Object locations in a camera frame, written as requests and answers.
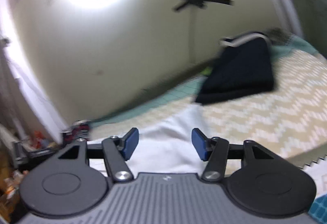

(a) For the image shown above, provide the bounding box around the white printed t-shirt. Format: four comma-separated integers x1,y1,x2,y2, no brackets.
89,105,209,176

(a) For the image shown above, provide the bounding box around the black red patterned sweater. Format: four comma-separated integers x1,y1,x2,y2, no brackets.
61,120,91,145

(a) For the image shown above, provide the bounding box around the beige chevron bed sheet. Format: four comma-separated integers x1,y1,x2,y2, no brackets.
89,35,327,173

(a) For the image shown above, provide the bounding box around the black navy folded garment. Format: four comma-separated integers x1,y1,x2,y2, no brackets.
195,31,275,105

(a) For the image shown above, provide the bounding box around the cluttered side table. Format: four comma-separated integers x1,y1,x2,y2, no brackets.
1,125,60,223

